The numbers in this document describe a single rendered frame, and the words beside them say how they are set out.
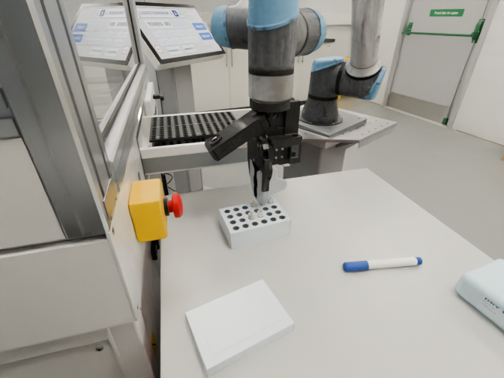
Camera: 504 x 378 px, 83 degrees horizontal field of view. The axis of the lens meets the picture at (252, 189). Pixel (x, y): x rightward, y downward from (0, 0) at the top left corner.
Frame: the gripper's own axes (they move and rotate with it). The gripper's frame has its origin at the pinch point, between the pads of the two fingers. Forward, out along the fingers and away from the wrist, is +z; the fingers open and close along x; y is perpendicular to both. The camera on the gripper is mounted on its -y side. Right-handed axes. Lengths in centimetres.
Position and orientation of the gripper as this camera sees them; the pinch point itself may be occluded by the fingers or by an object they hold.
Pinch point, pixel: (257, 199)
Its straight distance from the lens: 58.6
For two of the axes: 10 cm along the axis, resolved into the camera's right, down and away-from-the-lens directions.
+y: 9.4, -1.8, 3.0
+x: -3.5, -4.8, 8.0
